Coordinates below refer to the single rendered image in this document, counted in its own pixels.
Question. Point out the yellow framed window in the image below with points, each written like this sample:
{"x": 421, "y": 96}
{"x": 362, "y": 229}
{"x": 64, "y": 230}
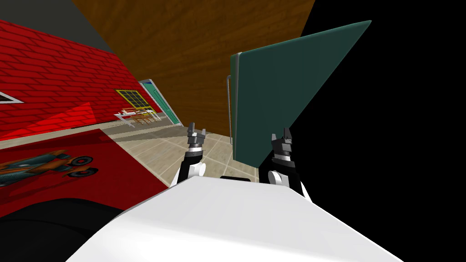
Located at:
{"x": 134, "y": 99}

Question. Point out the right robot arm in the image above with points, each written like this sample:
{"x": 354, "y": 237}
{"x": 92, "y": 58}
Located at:
{"x": 287, "y": 174}

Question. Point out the white table with chairs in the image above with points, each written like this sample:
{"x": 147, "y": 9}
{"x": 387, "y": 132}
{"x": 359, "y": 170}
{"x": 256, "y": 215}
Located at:
{"x": 135, "y": 115}

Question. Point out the dark green door leaf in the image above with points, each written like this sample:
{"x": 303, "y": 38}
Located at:
{"x": 284, "y": 94}

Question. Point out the red race car rug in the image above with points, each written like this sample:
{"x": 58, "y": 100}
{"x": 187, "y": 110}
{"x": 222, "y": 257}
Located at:
{"x": 109, "y": 171}

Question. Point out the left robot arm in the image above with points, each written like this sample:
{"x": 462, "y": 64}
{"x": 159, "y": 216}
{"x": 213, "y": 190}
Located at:
{"x": 189, "y": 167}

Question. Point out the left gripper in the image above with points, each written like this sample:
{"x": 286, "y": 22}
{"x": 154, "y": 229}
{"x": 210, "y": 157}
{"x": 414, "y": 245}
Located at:
{"x": 196, "y": 140}

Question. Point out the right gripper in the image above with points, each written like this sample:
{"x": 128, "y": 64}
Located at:
{"x": 283, "y": 147}

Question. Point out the white framed wall picture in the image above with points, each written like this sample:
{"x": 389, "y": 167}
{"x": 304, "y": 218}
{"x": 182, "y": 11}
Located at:
{"x": 5, "y": 98}

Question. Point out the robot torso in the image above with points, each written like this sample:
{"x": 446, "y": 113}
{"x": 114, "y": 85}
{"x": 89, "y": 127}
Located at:
{"x": 233, "y": 222}

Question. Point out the teal door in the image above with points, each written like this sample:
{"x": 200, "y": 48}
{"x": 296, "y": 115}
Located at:
{"x": 162, "y": 102}

